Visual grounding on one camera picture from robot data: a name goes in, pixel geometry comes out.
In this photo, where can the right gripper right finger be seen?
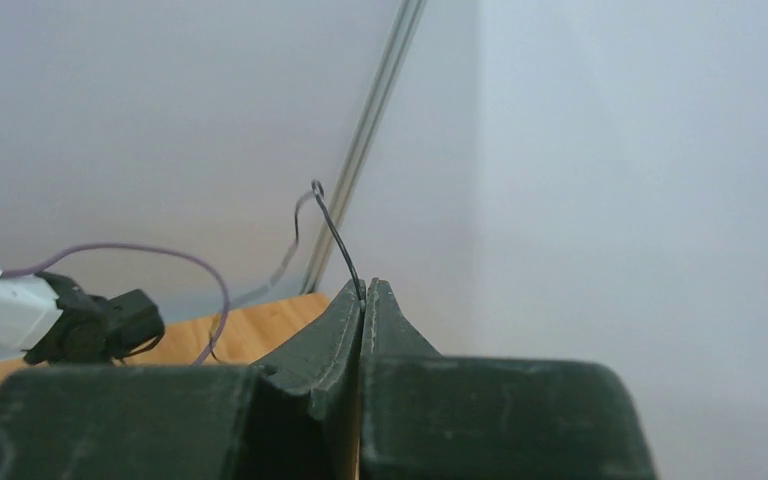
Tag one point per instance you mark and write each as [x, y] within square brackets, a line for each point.
[430, 416]

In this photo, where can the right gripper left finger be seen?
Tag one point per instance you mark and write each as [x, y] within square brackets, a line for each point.
[290, 415]

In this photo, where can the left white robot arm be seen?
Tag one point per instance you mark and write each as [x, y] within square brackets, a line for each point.
[50, 319]

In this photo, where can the left aluminium corner post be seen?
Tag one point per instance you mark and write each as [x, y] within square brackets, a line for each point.
[398, 43]

